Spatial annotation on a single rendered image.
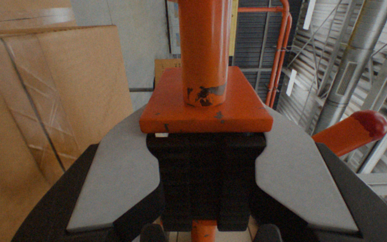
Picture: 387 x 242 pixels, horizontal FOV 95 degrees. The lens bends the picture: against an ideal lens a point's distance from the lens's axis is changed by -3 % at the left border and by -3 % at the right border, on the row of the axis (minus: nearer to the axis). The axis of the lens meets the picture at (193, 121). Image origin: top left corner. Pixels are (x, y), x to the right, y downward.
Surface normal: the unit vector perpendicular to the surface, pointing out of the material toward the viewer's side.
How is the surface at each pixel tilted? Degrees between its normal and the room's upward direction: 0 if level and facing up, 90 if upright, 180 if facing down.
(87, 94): 0
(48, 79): 0
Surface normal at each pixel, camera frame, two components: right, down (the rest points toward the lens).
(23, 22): 1.00, -0.01
